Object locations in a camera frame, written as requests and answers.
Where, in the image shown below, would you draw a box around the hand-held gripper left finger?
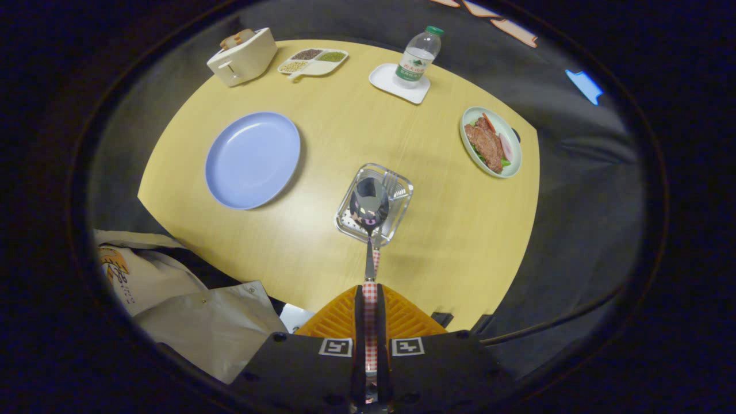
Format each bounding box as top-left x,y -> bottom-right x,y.
230,285 -> 366,414

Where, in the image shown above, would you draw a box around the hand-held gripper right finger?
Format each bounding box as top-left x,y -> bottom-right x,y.
377,285 -> 512,414

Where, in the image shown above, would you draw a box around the metal cutlery holder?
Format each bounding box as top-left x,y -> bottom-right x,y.
335,163 -> 414,248

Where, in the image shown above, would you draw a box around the white divided dish with beans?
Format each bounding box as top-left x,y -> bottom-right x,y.
277,48 -> 350,79

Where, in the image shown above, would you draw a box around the fork with red checked handle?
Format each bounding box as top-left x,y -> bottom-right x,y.
373,171 -> 403,277

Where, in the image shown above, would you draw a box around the cream toaster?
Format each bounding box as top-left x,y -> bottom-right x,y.
207,27 -> 278,87

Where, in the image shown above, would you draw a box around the white square coaster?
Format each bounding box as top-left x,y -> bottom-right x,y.
369,63 -> 431,105

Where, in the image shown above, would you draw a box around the black cable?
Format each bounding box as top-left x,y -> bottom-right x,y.
480,282 -> 627,346

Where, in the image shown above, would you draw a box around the pale green plate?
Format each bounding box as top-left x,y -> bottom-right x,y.
459,106 -> 523,179

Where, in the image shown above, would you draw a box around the blue plate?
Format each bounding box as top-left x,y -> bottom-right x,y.
205,112 -> 301,210

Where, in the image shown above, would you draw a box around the spoon with red checked handle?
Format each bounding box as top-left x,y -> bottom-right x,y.
349,177 -> 390,374

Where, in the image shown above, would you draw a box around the clear water bottle green cap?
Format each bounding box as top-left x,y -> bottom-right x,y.
394,25 -> 444,89

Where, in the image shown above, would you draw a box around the grilled meat slices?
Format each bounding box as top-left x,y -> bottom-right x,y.
465,118 -> 504,173

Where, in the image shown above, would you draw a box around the person's white printed shirt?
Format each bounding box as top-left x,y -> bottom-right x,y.
94,230 -> 208,317

